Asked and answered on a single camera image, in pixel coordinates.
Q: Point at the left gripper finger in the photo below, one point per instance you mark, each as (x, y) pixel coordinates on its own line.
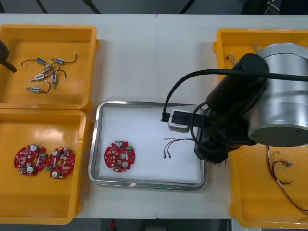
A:
(10, 68)

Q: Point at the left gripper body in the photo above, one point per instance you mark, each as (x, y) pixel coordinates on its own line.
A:
(3, 51)

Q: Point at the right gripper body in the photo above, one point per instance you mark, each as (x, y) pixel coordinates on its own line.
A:
(211, 149)

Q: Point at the blue label metal solenoid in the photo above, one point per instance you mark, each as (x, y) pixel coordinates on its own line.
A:
(34, 89)
(39, 60)

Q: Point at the silver and black right arm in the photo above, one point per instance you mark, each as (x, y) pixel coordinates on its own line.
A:
(284, 96)

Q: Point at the yellow-orange plastic bin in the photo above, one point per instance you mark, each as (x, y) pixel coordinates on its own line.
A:
(14, 96)
(231, 38)
(252, 192)
(36, 204)

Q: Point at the pile of small metal solenoids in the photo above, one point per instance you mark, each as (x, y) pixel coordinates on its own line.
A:
(39, 76)

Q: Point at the black metal leg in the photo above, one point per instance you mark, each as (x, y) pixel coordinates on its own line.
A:
(187, 6)
(42, 6)
(91, 6)

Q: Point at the steel tray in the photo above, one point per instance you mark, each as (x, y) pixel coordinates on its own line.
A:
(144, 186)

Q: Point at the dark robot torso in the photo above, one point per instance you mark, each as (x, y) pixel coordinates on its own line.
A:
(168, 225)

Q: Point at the round red circuit board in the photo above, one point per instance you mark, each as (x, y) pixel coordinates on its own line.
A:
(30, 160)
(119, 156)
(60, 163)

